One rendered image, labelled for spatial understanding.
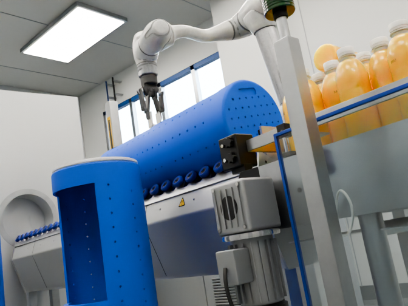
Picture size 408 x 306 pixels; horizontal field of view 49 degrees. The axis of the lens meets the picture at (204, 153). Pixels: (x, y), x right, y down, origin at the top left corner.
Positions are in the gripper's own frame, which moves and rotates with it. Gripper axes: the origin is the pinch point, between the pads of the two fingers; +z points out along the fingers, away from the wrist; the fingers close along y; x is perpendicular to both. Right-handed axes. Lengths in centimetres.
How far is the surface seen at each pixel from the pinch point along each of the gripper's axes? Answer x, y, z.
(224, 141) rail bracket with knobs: 71, 29, 31
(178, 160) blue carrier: 34.3, 17.2, 26.8
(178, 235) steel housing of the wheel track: 27, 16, 52
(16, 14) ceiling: -281, -44, -210
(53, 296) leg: -134, -1, 72
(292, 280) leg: 60, 0, 72
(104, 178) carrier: 35, 47, 33
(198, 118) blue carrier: 49, 18, 17
